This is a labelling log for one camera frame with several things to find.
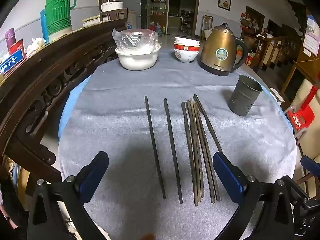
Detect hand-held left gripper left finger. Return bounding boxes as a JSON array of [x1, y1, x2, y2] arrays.
[[27, 151, 109, 240]]

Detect wall calendar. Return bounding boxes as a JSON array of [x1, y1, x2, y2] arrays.
[[302, 14, 320, 57]]

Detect dark wooden cabinet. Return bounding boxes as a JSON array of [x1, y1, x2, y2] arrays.
[[240, 6, 265, 43]]

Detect red box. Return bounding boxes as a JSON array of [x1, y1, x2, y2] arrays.
[[8, 39, 26, 58]]

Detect white bowl with print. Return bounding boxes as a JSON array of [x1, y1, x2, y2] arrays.
[[174, 49, 199, 64]]

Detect framed wall picture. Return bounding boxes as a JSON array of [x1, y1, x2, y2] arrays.
[[218, 0, 232, 11]]

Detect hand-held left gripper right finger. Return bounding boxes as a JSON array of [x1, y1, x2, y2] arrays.
[[212, 152, 295, 240]]

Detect plain white bowl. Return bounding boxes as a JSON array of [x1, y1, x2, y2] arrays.
[[174, 37, 200, 47]]

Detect shelf with bottles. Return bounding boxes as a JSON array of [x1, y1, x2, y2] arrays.
[[147, 0, 168, 34]]

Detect purple box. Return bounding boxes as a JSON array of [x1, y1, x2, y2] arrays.
[[5, 28, 17, 53]]

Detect green thermos jug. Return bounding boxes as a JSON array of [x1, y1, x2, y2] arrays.
[[45, 0, 78, 41]]

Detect wooden chair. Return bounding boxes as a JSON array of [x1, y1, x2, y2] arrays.
[[201, 14, 213, 40]]

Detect wooden stair railing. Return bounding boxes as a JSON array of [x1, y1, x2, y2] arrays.
[[250, 27, 310, 85]]

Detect blue box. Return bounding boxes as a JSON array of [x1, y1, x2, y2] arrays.
[[0, 49, 27, 77]]

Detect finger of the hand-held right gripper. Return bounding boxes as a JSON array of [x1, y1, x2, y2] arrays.
[[301, 155, 320, 174], [282, 176, 320, 240]]

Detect red patterned white bowl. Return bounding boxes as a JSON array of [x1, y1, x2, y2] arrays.
[[174, 42, 200, 53]]

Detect grey tablecloth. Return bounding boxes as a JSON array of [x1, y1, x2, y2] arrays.
[[57, 47, 298, 240]]

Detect white figurine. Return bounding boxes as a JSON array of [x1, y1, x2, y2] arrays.
[[26, 37, 47, 55]]

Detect white chest freezer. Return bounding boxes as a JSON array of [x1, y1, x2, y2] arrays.
[[82, 9, 137, 29]]

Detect grey metal chopstick holder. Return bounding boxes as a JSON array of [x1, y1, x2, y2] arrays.
[[228, 74, 263, 117]]

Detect carved dark wooden furniture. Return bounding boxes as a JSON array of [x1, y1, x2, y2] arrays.
[[0, 17, 128, 188]]

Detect bronze electric kettle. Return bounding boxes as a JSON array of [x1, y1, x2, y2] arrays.
[[198, 23, 250, 77]]

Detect white cooker pot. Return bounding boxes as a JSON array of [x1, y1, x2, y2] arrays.
[[101, 0, 124, 13]]

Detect red plastic stool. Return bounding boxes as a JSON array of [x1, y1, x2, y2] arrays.
[[286, 86, 316, 131]]

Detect blue under cloth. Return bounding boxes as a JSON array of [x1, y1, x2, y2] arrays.
[[58, 76, 94, 145]]

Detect small white box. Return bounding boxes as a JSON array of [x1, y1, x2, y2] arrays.
[[269, 87, 285, 103]]

